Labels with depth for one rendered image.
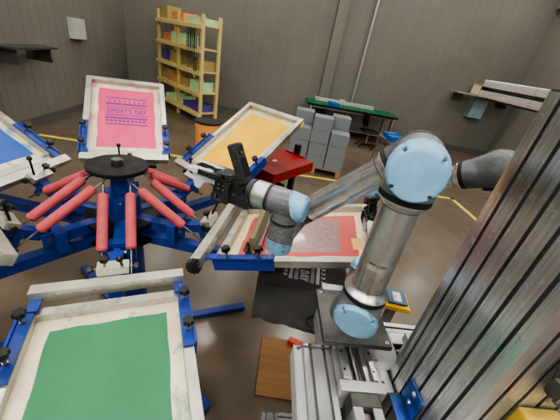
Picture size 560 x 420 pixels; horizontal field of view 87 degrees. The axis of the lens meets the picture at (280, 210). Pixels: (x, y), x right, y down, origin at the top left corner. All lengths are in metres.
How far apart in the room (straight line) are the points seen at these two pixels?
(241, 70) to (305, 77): 1.94
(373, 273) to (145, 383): 0.86
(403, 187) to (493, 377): 0.41
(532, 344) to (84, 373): 1.24
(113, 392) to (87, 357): 0.18
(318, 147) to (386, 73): 5.12
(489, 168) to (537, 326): 0.58
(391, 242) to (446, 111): 10.61
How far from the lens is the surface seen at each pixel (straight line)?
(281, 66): 9.74
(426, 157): 0.62
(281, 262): 1.38
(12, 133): 2.58
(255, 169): 2.09
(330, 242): 1.55
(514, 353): 0.73
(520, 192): 0.73
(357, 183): 0.81
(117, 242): 1.66
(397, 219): 0.68
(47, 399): 1.30
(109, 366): 1.30
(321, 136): 5.60
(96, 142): 2.62
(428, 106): 10.96
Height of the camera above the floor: 2.01
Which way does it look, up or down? 28 degrees down
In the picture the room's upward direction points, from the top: 11 degrees clockwise
